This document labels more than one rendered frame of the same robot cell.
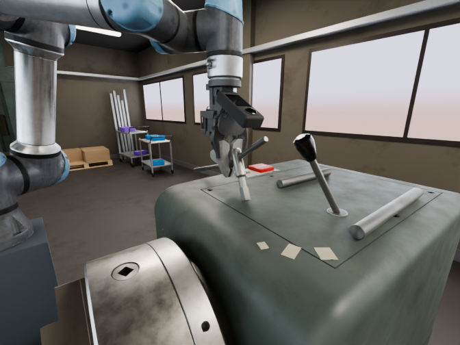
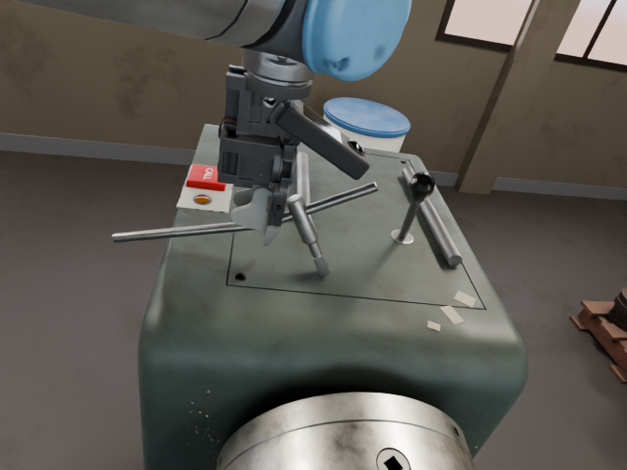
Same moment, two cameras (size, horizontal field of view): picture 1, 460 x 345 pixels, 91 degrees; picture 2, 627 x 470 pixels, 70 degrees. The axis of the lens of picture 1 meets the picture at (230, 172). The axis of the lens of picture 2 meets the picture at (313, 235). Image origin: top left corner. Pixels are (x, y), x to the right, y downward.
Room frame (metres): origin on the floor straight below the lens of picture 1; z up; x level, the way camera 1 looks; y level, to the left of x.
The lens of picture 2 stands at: (0.26, 0.40, 1.64)
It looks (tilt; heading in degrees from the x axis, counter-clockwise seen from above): 35 degrees down; 294
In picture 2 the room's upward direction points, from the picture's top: 13 degrees clockwise
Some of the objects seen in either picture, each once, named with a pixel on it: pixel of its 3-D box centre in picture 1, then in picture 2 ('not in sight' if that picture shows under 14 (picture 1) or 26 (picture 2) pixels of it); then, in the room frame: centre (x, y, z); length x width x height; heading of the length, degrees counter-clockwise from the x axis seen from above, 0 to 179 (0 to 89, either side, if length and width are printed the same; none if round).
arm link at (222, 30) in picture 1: (222, 29); not in sight; (0.52, 0.01, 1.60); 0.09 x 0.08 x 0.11; 76
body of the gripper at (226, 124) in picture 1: (222, 109); (263, 129); (0.53, 0.02, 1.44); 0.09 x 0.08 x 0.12; 35
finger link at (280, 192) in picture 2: (220, 138); (278, 189); (0.49, 0.02, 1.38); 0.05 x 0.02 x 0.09; 125
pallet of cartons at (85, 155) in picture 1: (83, 157); not in sight; (5.84, 3.89, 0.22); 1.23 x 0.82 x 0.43; 132
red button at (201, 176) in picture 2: (261, 168); (207, 179); (0.70, -0.10, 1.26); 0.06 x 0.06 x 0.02; 35
